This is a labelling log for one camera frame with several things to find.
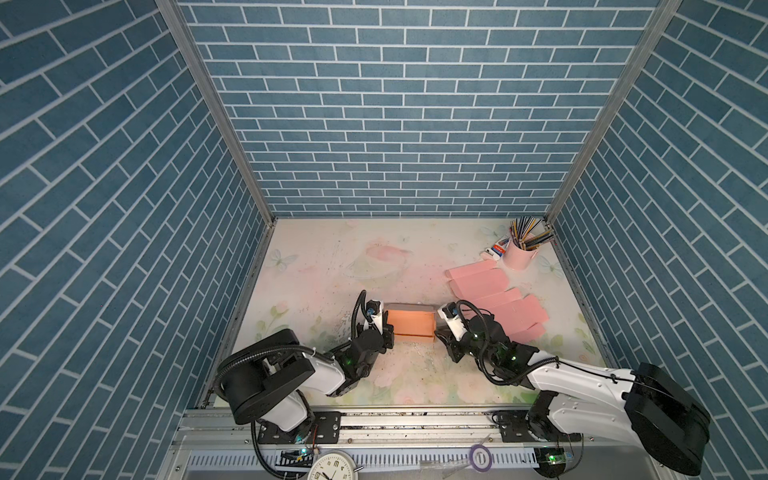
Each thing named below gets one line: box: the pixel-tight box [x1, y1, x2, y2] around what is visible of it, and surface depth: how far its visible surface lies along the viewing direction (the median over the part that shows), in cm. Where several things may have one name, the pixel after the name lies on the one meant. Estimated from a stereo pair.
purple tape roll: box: [469, 444, 492, 473], surface depth 71 cm
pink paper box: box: [446, 261, 549, 344], surface depth 101 cm
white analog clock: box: [307, 450, 359, 480], surface depth 67 cm
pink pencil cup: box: [503, 240, 539, 271], surface depth 104 cm
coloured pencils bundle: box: [509, 215, 555, 251], surface depth 103 cm
